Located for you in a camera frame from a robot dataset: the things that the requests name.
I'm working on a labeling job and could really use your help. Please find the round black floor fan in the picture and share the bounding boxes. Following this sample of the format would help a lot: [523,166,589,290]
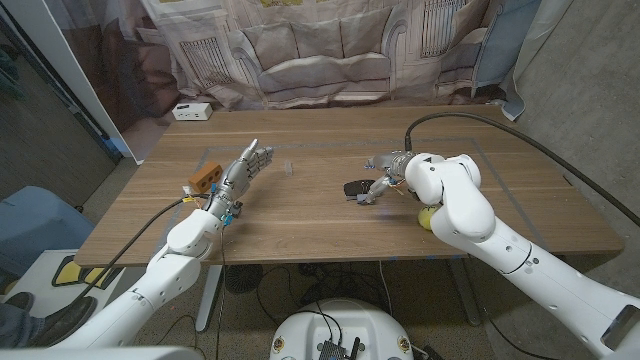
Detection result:
[224,263,264,295]

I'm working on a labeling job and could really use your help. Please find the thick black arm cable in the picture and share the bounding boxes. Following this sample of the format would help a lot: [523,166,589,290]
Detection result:
[403,111,640,226]
[74,192,214,301]

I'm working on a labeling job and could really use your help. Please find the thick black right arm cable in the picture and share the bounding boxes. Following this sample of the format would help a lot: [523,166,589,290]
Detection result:
[403,111,640,226]

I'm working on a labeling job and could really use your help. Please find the orange brick block with holes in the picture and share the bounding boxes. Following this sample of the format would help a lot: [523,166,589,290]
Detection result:
[187,160,224,187]

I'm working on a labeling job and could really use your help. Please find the yellow and black floor mat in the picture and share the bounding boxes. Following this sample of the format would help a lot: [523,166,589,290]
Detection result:
[51,254,124,290]

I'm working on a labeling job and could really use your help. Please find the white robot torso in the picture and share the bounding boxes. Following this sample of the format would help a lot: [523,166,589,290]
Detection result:
[269,298,415,360]

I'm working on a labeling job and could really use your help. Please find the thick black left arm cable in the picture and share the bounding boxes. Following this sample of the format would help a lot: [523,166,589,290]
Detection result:
[74,192,214,301]

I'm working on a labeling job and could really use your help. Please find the yellow ball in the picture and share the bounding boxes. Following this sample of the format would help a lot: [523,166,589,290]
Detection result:
[417,205,439,231]

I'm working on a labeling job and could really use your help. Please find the white table leg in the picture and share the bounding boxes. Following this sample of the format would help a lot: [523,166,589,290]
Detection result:
[195,264,224,334]
[449,258,484,327]

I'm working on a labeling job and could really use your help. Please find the white robot chest edge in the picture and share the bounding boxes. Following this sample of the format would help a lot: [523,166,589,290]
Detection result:
[0,346,204,360]

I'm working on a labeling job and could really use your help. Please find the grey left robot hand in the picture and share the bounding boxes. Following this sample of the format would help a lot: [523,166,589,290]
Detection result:
[204,138,275,218]

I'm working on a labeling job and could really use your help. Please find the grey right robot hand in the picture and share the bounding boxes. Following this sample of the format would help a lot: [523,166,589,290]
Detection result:
[357,151,419,206]

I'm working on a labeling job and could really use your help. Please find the black oval eraser pad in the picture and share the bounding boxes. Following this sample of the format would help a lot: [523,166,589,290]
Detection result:
[342,179,377,202]

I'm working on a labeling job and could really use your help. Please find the black shoe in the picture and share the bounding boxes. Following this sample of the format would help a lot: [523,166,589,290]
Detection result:
[29,295,99,347]

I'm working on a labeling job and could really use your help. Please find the white power strip box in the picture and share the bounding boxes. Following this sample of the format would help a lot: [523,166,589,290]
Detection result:
[171,102,214,122]

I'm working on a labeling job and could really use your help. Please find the black floor cable bundle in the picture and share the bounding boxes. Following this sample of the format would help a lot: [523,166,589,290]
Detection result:
[254,262,396,326]

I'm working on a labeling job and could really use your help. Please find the blue jeans leg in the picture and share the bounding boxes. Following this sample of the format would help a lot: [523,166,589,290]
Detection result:
[0,302,46,349]

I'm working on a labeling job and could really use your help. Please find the printed sofa room backdrop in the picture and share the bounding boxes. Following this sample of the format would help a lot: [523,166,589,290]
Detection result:
[42,0,571,121]

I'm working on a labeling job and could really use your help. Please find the thin black hanging wire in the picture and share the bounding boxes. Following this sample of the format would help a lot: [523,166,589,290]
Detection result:
[214,219,227,360]

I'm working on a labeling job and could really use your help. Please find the white slanted partition post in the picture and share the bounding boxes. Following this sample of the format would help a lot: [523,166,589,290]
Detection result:
[0,0,146,165]

